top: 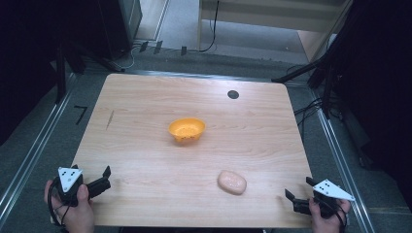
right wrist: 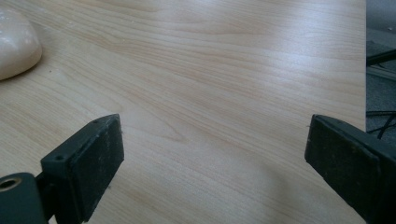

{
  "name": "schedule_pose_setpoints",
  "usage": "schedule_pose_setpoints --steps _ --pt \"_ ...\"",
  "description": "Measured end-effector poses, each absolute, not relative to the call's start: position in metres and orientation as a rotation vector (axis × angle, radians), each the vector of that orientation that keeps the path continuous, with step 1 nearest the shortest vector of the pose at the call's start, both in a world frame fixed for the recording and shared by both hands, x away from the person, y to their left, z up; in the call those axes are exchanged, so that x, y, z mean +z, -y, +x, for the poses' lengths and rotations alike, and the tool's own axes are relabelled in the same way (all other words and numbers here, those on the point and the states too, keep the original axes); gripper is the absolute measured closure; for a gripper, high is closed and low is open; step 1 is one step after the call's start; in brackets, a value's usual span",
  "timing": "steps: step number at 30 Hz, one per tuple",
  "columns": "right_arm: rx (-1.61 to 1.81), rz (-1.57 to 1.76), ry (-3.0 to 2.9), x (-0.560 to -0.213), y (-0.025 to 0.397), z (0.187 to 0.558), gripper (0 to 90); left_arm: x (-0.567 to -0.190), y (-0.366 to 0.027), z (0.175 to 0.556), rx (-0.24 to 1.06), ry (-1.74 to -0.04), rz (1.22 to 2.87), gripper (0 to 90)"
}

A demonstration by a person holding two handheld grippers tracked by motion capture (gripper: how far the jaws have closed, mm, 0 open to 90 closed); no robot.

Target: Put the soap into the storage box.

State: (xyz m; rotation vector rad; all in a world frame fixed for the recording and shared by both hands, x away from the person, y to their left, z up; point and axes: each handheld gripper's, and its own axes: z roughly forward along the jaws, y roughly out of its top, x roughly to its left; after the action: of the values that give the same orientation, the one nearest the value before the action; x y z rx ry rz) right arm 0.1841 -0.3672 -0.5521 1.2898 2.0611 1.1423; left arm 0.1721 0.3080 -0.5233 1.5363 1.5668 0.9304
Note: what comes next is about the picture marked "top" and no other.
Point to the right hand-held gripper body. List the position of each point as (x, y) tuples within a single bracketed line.
[(332, 191)]

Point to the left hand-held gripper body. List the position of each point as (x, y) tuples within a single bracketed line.
[(69, 177)]

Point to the orange plastic bowl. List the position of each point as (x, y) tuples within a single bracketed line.
[(187, 129)]

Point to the person's right hand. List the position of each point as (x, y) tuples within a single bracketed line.
[(325, 223)]

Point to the person's left hand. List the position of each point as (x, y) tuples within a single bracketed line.
[(76, 215)]

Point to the black metal stand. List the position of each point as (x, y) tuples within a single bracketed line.
[(60, 74), (324, 74)]

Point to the black round table grommet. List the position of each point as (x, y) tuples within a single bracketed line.
[(233, 94)]

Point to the black floor clip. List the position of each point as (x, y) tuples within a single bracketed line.
[(144, 46), (183, 50), (158, 47)]

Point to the dark cabinet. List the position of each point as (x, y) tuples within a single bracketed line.
[(121, 27)]

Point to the aluminium floor rail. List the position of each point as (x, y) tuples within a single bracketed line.
[(30, 160), (341, 168)]

